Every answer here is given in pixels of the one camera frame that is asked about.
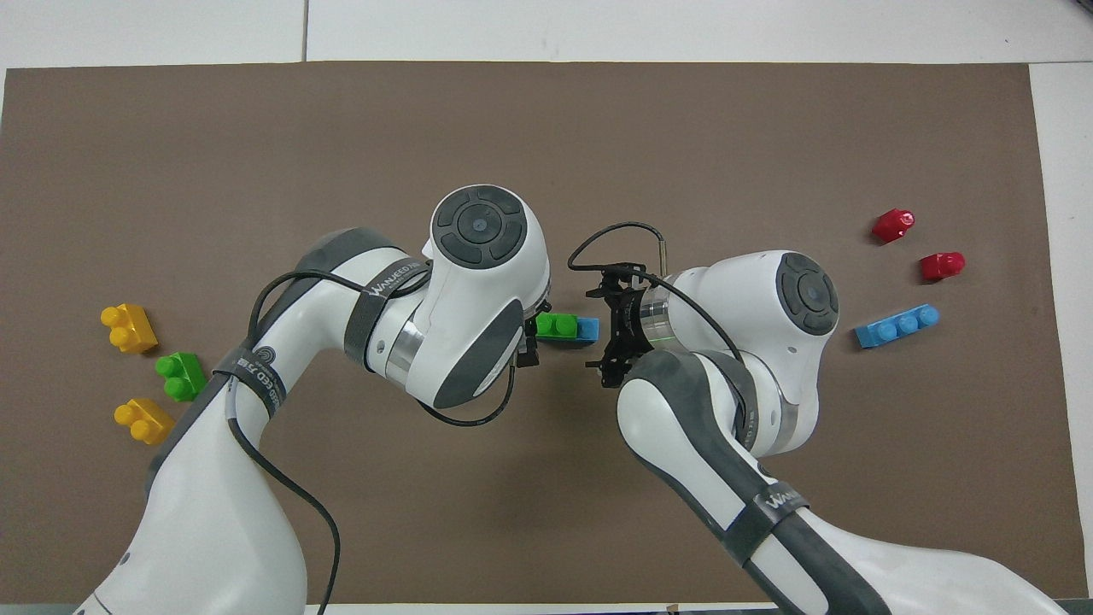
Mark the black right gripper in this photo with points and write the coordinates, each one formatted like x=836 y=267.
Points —
x=628 y=325

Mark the green two-stud toy block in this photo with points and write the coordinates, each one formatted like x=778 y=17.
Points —
x=557 y=326
x=181 y=377

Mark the blue three-stud toy block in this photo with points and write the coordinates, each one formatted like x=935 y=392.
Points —
x=587 y=330
x=897 y=327

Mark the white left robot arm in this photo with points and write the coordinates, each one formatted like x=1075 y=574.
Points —
x=222 y=530

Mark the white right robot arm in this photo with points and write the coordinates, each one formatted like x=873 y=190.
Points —
x=768 y=342

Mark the red single-stud toy block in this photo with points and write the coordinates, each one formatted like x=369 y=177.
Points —
x=942 y=266
x=893 y=225

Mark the yellow two-stud toy block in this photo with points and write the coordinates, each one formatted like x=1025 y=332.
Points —
x=145 y=421
x=128 y=329

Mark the brown table mat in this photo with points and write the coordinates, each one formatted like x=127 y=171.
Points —
x=546 y=128

